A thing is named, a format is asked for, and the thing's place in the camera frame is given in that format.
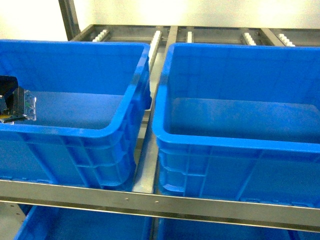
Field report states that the blue lower crate left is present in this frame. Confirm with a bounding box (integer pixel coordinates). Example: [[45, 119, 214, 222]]
[[14, 206, 152, 240]]

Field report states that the metal roller rack frame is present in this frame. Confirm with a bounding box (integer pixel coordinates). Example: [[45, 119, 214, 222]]
[[0, 0, 320, 232]]

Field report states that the blue lower crate right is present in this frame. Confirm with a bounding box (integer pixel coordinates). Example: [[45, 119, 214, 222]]
[[156, 218, 320, 240]]

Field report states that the red mushroom push button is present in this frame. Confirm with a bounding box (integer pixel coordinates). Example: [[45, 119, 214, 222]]
[[0, 75, 37, 124]]

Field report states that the blue plastic crate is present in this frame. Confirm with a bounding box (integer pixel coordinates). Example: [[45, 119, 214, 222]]
[[152, 43, 320, 208], [0, 40, 152, 191]]

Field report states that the blue plastic crate right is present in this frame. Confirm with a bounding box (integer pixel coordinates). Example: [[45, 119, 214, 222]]
[[152, 43, 320, 208]]

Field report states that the blue plastic crate left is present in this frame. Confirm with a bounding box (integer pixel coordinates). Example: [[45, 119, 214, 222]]
[[0, 40, 152, 191]]

